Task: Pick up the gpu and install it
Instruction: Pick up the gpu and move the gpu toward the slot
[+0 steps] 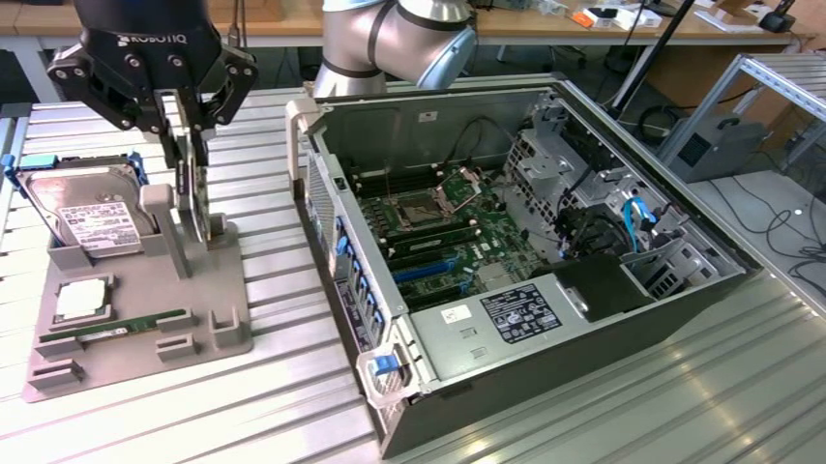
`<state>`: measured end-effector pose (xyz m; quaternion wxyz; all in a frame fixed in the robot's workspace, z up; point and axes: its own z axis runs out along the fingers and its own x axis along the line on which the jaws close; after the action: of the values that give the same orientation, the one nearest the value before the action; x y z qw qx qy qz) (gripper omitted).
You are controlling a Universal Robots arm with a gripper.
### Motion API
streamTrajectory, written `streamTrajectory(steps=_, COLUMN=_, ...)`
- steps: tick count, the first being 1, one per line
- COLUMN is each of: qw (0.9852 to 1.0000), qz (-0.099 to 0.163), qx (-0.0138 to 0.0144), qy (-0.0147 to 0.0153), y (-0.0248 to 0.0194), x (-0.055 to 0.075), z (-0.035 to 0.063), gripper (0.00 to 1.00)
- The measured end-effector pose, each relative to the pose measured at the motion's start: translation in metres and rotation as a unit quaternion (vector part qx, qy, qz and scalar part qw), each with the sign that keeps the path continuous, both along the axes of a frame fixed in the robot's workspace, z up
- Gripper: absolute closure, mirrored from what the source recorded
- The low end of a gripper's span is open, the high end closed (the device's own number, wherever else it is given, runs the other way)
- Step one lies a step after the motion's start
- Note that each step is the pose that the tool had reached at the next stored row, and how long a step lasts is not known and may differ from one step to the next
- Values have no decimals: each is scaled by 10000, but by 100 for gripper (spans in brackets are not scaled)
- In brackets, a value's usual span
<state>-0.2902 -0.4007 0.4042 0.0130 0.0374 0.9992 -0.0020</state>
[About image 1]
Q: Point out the open black PC case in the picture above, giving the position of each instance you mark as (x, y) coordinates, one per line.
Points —
(580, 367)

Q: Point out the black tripod pole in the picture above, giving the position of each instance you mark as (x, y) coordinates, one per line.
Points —
(651, 58)

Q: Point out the silver hard disk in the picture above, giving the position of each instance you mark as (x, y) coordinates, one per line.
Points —
(89, 212)

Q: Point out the wooden desk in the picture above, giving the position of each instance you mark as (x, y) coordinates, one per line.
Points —
(32, 19)

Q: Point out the aluminium profile frame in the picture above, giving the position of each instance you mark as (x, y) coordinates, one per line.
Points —
(742, 63)

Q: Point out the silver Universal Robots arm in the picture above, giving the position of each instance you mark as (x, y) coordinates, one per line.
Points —
(362, 34)

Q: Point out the green RAM stick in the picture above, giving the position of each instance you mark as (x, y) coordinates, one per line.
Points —
(109, 331)

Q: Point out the grey equipment box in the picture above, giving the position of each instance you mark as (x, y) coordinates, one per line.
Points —
(716, 150)

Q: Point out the brown cardboard box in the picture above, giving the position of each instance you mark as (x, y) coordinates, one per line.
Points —
(272, 10)

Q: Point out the blue expansion slot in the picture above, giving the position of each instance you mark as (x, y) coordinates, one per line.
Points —
(419, 273)

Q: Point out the orange and white box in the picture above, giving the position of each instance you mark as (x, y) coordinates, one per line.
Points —
(583, 18)

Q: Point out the silver chipset heatsink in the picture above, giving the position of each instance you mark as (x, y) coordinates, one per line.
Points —
(498, 274)

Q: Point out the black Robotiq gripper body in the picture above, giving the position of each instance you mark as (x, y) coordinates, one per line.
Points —
(148, 29)

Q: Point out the blue plastic disk caddy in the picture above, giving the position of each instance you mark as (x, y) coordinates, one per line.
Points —
(35, 162)

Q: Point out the green motherboard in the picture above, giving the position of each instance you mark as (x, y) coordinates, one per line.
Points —
(490, 241)

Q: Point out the black RAM stick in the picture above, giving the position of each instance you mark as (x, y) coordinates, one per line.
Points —
(432, 245)

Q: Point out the graphics card with metal bracket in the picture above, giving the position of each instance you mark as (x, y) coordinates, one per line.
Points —
(193, 203)

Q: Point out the black desk device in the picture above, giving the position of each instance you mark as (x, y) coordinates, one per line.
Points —
(775, 20)

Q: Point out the silver disk bay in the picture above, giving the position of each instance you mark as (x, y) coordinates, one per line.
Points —
(535, 169)

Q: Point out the black plastic shroud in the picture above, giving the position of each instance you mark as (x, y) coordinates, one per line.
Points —
(594, 285)

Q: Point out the CPU socket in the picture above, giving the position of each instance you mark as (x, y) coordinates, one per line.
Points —
(416, 210)

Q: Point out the blue case latch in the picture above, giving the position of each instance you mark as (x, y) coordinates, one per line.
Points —
(383, 365)

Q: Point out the grey parts rack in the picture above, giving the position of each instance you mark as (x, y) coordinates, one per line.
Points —
(141, 299)

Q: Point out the silver CPU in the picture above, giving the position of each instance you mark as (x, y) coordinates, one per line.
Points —
(79, 299)

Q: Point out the metal socket cover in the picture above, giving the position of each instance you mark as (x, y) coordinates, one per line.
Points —
(459, 188)

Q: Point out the silver power supply unit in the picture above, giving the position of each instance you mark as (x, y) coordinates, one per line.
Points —
(464, 338)

